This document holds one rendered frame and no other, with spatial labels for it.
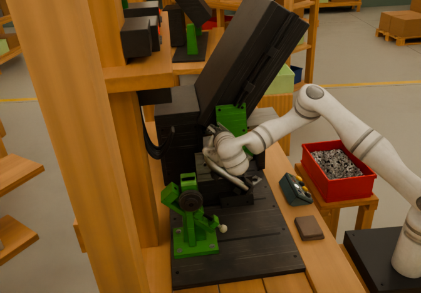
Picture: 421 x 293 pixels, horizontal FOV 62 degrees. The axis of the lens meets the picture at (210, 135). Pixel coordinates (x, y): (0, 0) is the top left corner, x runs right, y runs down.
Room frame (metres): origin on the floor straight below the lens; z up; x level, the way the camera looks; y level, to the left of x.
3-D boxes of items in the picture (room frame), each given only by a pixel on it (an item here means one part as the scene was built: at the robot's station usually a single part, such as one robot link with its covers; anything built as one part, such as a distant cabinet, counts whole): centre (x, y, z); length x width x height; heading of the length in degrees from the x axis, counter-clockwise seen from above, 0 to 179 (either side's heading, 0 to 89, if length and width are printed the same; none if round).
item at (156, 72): (1.26, 0.25, 1.52); 0.90 x 0.25 x 0.04; 5
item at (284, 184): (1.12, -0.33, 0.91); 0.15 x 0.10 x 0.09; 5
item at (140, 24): (0.98, 0.18, 1.59); 0.15 x 0.07 x 0.07; 5
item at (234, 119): (1.22, -0.08, 1.17); 0.13 x 0.12 x 0.20; 5
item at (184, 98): (1.38, 0.13, 1.07); 0.30 x 0.18 x 0.34; 5
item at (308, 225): (0.91, -0.32, 0.91); 0.10 x 0.08 x 0.03; 3
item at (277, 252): (1.28, -0.01, 0.89); 1.10 x 0.42 x 0.02; 5
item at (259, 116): (1.37, -0.11, 1.11); 0.39 x 0.16 x 0.03; 95
